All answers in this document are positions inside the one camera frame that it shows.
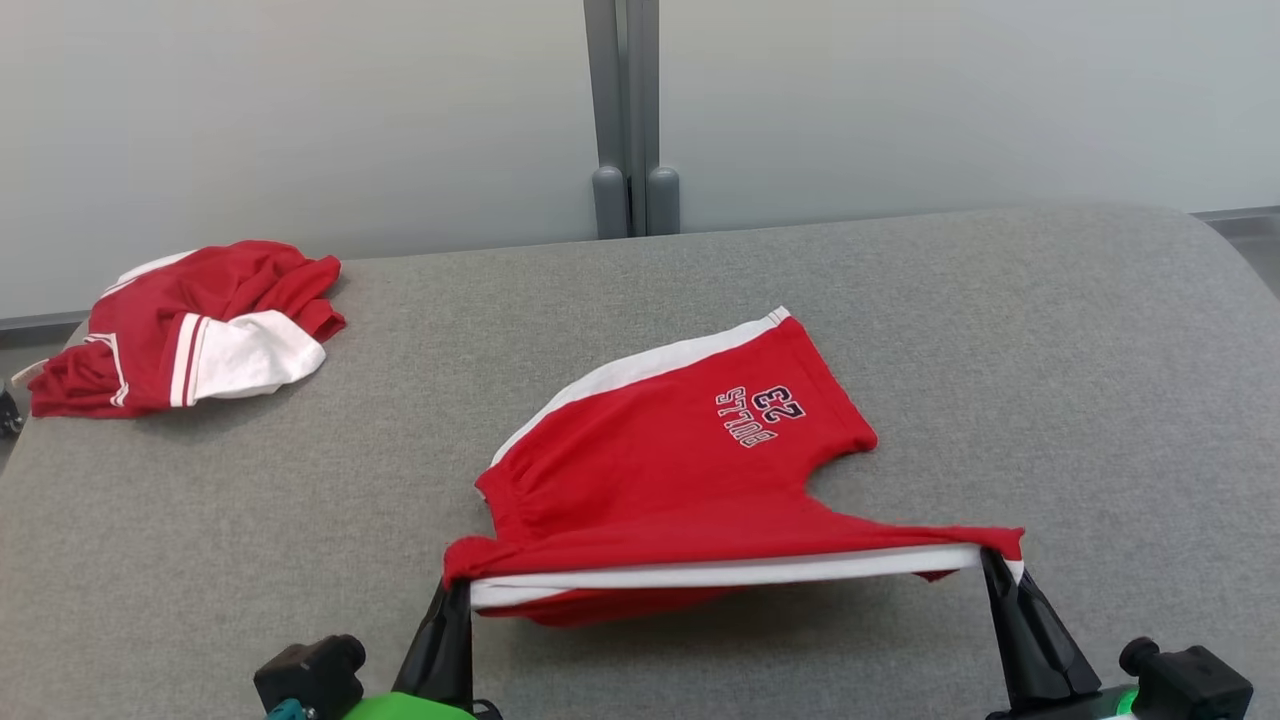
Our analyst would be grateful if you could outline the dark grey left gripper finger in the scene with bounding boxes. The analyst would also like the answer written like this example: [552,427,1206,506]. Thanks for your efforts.
[440,581,474,708]
[395,583,454,698]

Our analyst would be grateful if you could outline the red T-shirt with white sleeves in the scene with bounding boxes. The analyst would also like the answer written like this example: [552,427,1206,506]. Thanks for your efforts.
[28,240,348,419]

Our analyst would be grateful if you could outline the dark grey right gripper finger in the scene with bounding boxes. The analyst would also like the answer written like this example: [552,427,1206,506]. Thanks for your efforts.
[979,548,1052,712]
[999,558,1102,702]

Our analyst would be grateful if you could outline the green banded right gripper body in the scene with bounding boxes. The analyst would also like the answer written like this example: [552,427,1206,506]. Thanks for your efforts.
[985,686,1143,720]

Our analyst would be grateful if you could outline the red shorts with white stripe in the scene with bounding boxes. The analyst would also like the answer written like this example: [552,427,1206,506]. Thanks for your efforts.
[443,306,1026,629]

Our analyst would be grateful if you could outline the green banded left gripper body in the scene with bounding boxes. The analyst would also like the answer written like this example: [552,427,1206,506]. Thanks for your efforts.
[338,690,501,720]

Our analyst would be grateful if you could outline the grey metal partition post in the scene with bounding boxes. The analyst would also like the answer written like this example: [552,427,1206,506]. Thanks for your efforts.
[584,0,632,240]
[628,0,682,237]

